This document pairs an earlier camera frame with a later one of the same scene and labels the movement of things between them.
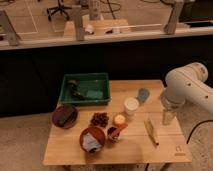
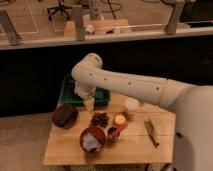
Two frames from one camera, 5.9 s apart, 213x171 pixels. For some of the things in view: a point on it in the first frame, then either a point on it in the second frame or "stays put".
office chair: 62,9 stays put
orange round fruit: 120,119 stays put
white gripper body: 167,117 → 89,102
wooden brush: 151,131 stays put
